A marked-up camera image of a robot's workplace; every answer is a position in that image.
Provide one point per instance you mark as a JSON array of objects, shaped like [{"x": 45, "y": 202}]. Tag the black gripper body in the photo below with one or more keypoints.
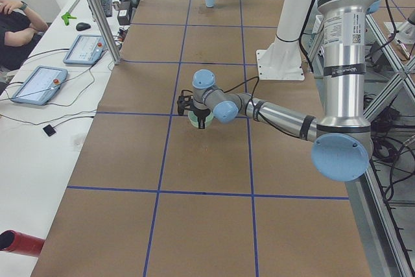
[{"x": 201, "y": 114}]

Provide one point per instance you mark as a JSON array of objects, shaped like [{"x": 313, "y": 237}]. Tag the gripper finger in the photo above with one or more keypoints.
[{"x": 201, "y": 122}]

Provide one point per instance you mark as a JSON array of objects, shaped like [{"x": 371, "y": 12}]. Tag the mint green bowl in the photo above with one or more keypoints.
[{"x": 194, "y": 119}]

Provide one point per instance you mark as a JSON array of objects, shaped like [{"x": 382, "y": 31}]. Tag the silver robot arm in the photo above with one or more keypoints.
[{"x": 342, "y": 144}]

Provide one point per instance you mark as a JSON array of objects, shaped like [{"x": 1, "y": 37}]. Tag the black flat box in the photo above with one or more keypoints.
[{"x": 124, "y": 13}]

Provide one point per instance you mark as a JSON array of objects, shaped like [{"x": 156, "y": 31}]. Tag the black keyboard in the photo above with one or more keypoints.
[{"x": 106, "y": 6}]

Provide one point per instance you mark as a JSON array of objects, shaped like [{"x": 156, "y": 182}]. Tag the orange black adapter board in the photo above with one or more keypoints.
[{"x": 122, "y": 32}]

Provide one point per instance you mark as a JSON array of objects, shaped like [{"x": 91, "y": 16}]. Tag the far blue teach pendant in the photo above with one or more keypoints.
[{"x": 86, "y": 50}]

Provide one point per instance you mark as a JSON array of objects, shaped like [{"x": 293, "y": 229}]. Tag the blue teach pendant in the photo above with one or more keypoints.
[
  {"x": 41, "y": 86},
  {"x": 86, "y": 50}
]

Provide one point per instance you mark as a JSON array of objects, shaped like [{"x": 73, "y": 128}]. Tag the black computer mouse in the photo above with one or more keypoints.
[{"x": 82, "y": 26}]

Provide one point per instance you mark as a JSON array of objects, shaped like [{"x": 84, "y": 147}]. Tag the green plastic clamp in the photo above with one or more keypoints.
[{"x": 67, "y": 17}]

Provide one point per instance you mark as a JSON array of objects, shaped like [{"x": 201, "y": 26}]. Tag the small black square pad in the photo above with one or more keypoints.
[{"x": 49, "y": 130}]

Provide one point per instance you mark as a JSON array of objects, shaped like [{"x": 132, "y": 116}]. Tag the near blue teach pendant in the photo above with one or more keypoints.
[{"x": 41, "y": 86}]

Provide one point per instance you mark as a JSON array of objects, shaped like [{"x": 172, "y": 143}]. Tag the person in black shirt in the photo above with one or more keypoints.
[{"x": 21, "y": 30}]

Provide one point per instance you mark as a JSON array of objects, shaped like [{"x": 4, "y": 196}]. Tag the red cylinder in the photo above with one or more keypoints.
[{"x": 20, "y": 243}]

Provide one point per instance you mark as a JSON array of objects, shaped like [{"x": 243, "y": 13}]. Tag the wrist black camera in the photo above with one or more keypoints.
[{"x": 185, "y": 102}]

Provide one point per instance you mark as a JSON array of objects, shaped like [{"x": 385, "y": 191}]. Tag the white pedestal column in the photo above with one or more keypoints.
[{"x": 282, "y": 60}]

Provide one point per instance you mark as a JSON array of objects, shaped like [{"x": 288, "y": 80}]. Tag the aluminium frame post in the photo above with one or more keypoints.
[{"x": 105, "y": 30}]

